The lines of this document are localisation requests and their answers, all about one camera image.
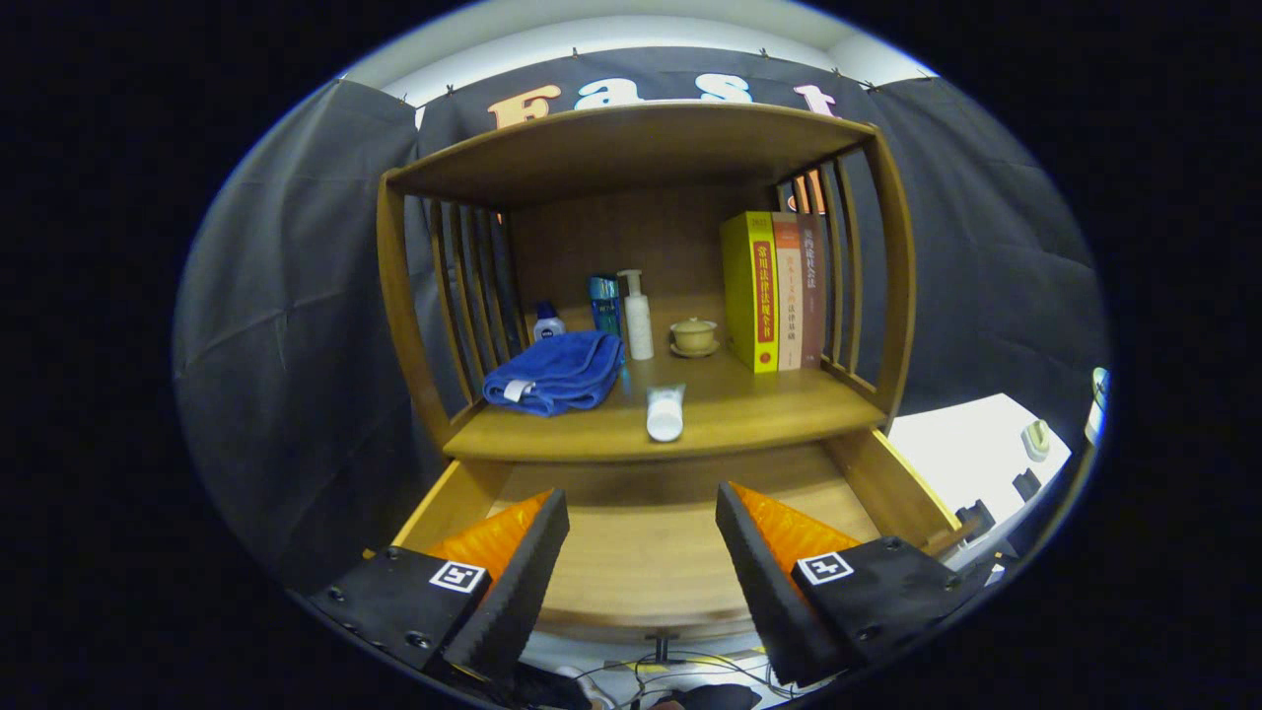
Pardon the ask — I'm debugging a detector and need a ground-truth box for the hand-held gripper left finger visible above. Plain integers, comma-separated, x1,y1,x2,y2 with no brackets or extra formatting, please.
306,488,571,681

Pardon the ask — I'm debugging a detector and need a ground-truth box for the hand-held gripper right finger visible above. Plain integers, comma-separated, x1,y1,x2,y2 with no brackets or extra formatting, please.
715,481,987,688

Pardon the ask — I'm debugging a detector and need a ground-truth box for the wooden drawer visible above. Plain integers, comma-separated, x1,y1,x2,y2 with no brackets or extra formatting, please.
389,429,977,642

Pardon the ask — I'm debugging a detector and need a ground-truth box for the white and green tube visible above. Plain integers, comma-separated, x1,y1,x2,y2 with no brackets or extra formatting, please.
646,384,687,443

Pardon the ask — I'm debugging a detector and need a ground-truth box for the white side cabinet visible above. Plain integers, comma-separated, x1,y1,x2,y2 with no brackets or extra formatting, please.
887,392,1073,553

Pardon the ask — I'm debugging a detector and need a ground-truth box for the wooden cabinet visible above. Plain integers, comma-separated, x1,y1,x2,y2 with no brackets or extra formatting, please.
375,102,918,464

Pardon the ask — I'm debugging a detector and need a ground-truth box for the blue folded towel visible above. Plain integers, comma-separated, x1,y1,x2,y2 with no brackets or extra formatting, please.
482,330,625,418

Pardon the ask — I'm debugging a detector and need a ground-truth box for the orange and white book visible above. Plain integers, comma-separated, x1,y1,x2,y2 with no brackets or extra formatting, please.
772,213,805,372

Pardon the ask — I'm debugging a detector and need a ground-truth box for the brown book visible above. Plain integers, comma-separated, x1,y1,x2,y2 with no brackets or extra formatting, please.
799,217,827,369

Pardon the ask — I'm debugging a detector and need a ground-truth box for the white pump bottle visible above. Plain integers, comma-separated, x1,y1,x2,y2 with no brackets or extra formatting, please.
617,269,655,362

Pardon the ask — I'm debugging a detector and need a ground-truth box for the yellow book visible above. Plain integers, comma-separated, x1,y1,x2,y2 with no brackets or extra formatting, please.
720,211,780,375

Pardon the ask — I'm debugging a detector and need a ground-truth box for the blue cosmetic bottle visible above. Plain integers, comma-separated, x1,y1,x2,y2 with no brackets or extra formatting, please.
589,275,623,341

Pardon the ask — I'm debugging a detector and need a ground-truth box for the white clamp device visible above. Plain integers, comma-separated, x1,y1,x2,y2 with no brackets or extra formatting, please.
1085,367,1110,445

